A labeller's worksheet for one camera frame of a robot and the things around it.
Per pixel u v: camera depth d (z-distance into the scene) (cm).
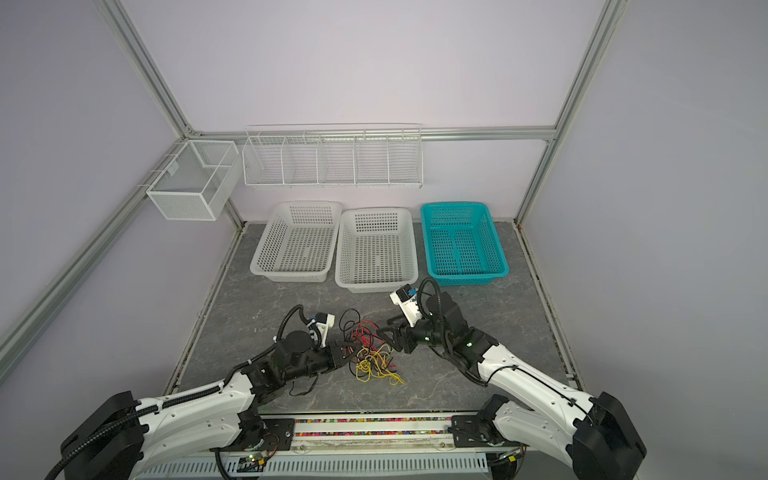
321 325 75
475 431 74
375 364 77
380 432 75
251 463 72
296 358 62
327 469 77
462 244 115
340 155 100
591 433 40
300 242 115
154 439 45
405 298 67
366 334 79
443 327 59
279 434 74
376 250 112
